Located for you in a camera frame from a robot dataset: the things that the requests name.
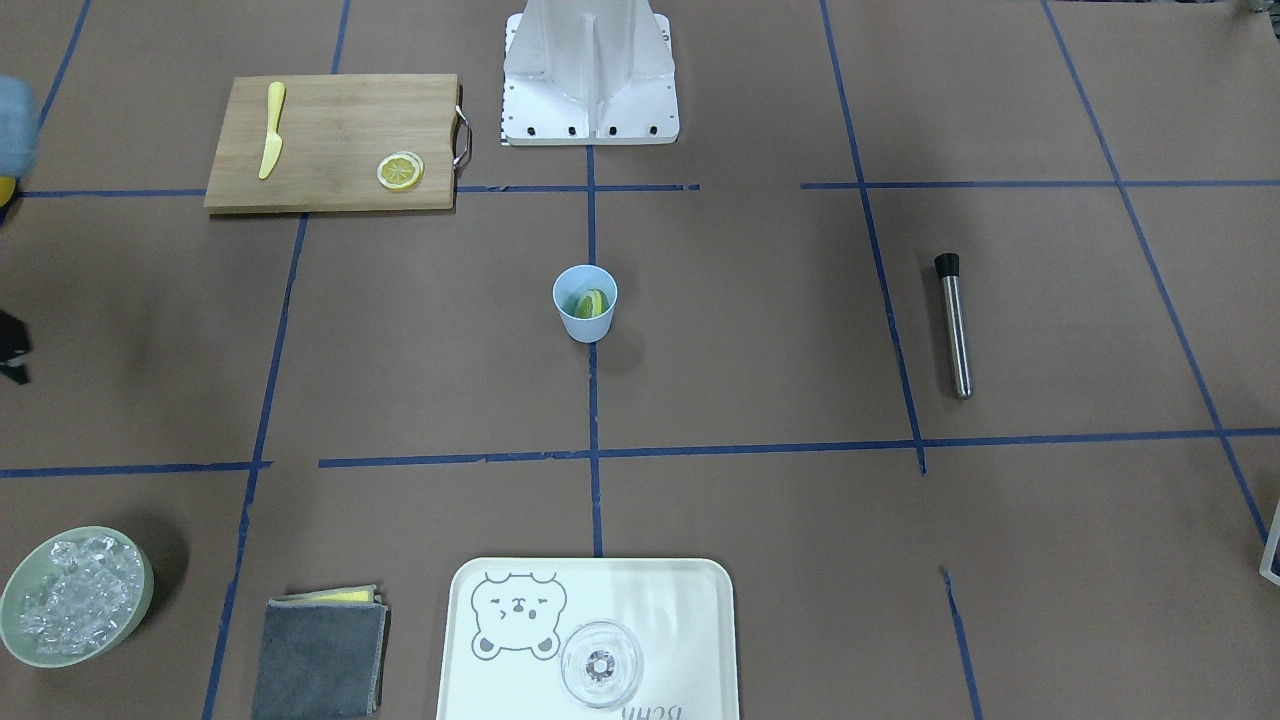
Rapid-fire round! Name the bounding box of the steel muddler black tip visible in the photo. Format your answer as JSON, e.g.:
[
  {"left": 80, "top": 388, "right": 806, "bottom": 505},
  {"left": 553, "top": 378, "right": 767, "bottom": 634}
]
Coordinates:
[{"left": 933, "top": 252, "right": 973, "bottom": 398}]

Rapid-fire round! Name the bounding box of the wooden cutting board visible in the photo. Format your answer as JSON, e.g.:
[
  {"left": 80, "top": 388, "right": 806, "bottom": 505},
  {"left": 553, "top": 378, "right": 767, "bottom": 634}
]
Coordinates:
[{"left": 204, "top": 74, "right": 461, "bottom": 215}]

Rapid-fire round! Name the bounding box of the light blue plastic cup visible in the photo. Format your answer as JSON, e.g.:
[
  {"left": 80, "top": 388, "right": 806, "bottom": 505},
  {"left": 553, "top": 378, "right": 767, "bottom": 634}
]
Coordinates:
[{"left": 550, "top": 264, "right": 618, "bottom": 345}]

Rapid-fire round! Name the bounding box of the green bowl of ice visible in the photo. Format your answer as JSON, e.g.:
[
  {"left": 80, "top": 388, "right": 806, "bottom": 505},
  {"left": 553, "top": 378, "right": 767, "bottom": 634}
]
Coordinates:
[{"left": 3, "top": 527, "right": 155, "bottom": 669}]

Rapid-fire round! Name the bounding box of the clear wine glass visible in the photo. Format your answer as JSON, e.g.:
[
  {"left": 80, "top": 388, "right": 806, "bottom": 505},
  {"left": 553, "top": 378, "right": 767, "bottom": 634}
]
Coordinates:
[{"left": 559, "top": 619, "right": 644, "bottom": 710}]

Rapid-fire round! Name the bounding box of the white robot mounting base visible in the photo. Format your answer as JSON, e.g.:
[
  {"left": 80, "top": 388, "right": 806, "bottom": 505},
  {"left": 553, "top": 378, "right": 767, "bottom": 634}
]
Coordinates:
[{"left": 500, "top": 1, "right": 681, "bottom": 146}]

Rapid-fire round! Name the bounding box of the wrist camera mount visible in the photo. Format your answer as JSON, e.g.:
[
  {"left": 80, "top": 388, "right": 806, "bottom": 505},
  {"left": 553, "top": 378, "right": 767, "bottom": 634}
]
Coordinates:
[{"left": 0, "top": 311, "right": 32, "bottom": 386}]

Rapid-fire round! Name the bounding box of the white wire cup rack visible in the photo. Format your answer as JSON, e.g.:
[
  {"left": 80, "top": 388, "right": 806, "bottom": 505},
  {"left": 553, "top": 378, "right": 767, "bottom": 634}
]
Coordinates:
[{"left": 1258, "top": 505, "right": 1280, "bottom": 587}]

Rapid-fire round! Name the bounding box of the cream bear serving tray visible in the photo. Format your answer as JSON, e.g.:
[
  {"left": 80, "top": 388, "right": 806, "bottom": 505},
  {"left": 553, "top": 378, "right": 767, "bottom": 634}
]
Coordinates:
[{"left": 436, "top": 557, "right": 740, "bottom": 719}]

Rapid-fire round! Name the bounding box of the grey folded cloth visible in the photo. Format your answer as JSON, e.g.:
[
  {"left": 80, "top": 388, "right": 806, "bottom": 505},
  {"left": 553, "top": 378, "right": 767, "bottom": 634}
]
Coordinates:
[{"left": 251, "top": 585, "right": 389, "bottom": 719}]

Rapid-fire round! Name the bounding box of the yellow plastic knife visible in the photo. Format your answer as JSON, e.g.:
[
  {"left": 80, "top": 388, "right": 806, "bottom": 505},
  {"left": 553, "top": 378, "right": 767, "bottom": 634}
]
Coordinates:
[{"left": 257, "top": 81, "right": 285, "bottom": 181}]

